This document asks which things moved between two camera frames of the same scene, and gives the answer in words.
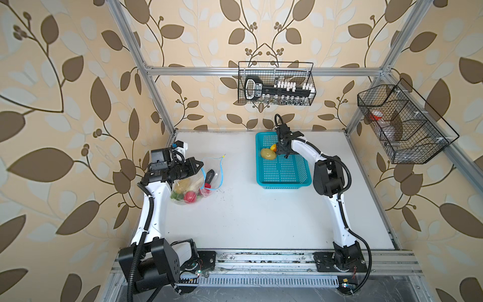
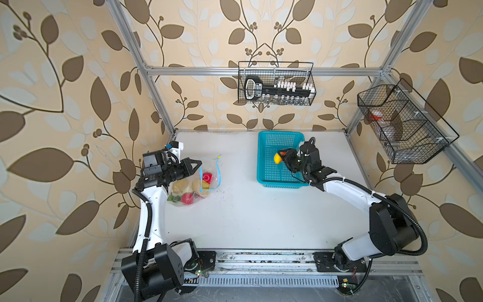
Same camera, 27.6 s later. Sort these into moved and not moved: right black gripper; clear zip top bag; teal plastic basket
Moved: right black gripper
Not moved: teal plastic basket; clear zip top bag
